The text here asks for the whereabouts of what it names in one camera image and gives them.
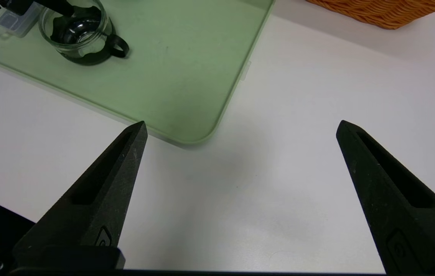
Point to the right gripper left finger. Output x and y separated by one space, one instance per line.
94 207

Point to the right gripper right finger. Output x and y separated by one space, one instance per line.
401 214

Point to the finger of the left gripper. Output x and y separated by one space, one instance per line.
10 5
58 7

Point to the orange wicker basket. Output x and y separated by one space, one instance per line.
382 13

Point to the grey clear plastic case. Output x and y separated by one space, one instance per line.
18 25

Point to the light green plastic tray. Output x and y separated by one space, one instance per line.
171 76

